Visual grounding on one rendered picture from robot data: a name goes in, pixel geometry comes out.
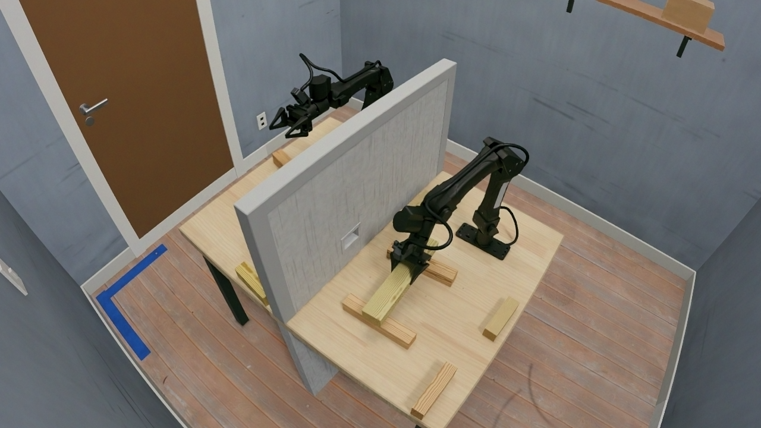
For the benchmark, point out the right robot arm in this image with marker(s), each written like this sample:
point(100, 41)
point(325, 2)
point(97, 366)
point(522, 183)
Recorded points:
point(323, 93)

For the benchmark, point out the grey panel wall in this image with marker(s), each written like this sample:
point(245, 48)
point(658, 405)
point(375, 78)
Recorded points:
point(366, 170)

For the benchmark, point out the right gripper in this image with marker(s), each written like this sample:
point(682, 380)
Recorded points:
point(300, 119)

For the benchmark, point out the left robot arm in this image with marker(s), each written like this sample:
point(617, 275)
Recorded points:
point(486, 217)

